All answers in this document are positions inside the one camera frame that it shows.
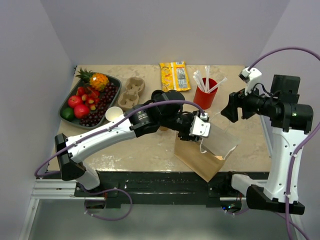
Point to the brown paper bag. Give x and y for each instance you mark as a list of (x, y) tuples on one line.
[(207, 156)]

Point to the red plastic cup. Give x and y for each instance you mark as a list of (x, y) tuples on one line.
[(203, 99)]

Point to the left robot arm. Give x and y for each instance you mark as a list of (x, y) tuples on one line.
[(164, 109)]

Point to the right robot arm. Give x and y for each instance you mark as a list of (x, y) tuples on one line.
[(291, 125)]

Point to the dark green fruit tray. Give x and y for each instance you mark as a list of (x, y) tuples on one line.
[(79, 83)]

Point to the red toy apple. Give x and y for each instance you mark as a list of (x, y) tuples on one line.
[(80, 111), (74, 101)]

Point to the dark purple grape bunch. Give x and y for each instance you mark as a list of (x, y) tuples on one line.
[(105, 99)]

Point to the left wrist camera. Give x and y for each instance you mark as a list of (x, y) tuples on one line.
[(201, 126)]

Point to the yellow snack bag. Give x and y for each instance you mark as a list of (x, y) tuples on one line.
[(174, 76)]

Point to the toy pineapple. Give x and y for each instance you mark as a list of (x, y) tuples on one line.
[(96, 80)]

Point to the paper coffee cup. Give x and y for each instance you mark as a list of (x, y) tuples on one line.
[(113, 113), (163, 129)]

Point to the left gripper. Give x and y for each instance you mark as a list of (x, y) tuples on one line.
[(185, 135)]

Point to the red toy strawberries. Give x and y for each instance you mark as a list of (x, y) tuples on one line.
[(89, 96)]

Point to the cardboard cup carrier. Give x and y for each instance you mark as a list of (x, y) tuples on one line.
[(133, 88)]

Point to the green toy lime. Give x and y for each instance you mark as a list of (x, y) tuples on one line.
[(68, 114)]

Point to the black mounting base plate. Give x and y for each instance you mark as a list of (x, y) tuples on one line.
[(119, 188)]

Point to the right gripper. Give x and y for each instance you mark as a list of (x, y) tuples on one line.
[(237, 99)]

